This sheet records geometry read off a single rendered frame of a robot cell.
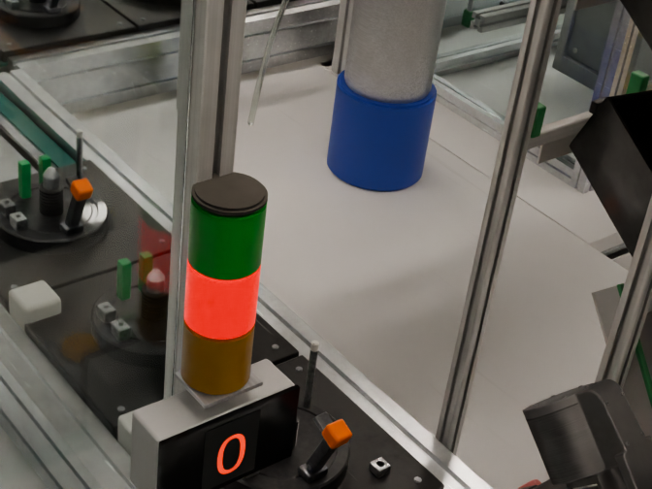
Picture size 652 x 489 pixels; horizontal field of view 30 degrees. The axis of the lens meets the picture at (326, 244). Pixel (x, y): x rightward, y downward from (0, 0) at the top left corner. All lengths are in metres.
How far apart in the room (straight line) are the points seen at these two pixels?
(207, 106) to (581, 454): 0.36
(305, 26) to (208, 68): 1.50
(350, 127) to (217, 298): 1.07
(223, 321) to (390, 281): 0.89
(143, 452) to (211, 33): 0.31
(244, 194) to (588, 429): 0.30
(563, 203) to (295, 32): 0.61
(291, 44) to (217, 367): 1.46
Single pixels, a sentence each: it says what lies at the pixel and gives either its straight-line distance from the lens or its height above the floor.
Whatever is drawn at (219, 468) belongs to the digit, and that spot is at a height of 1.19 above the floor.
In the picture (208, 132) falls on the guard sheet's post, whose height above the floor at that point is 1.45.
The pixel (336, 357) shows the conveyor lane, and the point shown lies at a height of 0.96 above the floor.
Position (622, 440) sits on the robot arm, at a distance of 0.88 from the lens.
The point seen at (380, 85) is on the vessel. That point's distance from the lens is 1.83.
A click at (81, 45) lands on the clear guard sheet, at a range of 0.72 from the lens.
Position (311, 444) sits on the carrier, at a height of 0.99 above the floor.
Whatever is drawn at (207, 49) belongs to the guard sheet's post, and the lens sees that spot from 0.76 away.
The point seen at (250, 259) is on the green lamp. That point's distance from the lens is 0.80.
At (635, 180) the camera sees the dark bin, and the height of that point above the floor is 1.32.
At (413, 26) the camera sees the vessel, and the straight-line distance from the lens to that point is 1.79.
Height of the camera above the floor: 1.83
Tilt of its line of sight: 33 degrees down
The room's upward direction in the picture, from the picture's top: 8 degrees clockwise
